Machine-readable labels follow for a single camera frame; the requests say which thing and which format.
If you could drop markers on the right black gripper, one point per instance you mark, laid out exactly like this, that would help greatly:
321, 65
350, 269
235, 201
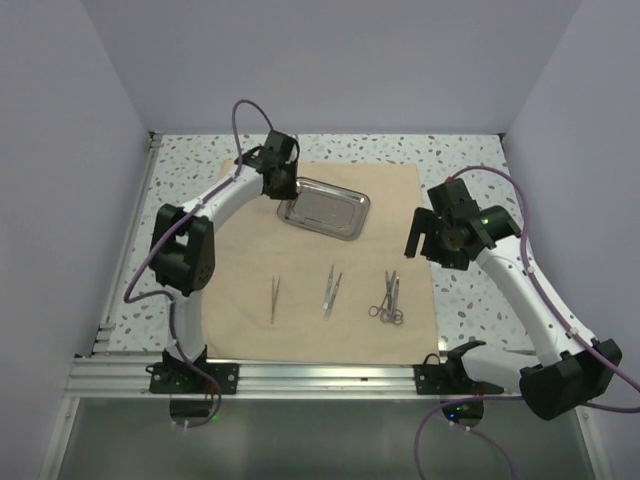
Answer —
426, 222

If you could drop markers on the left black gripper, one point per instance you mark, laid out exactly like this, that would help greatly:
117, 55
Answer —
290, 192

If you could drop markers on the steel instrument tray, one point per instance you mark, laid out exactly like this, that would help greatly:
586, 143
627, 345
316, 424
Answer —
326, 209

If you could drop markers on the steel surgical scissors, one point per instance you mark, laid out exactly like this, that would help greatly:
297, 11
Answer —
390, 312

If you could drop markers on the steel needle holder clamp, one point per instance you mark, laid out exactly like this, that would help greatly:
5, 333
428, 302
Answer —
380, 310

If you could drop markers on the steel forceps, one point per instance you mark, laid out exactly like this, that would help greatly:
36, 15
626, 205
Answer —
275, 285

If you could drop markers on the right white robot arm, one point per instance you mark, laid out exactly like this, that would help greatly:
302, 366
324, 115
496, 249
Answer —
569, 365

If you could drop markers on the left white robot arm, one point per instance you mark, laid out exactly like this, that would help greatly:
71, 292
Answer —
183, 240

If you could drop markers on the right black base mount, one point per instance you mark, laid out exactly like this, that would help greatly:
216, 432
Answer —
437, 379

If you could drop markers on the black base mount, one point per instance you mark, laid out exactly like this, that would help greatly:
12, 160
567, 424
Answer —
183, 380
437, 379

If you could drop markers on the left aluminium side rail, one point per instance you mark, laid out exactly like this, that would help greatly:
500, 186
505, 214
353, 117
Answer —
106, 326

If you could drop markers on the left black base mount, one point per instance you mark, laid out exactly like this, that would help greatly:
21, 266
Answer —
183, 380

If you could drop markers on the aluminium front rail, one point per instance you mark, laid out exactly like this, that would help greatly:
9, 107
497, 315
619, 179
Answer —
129, 376

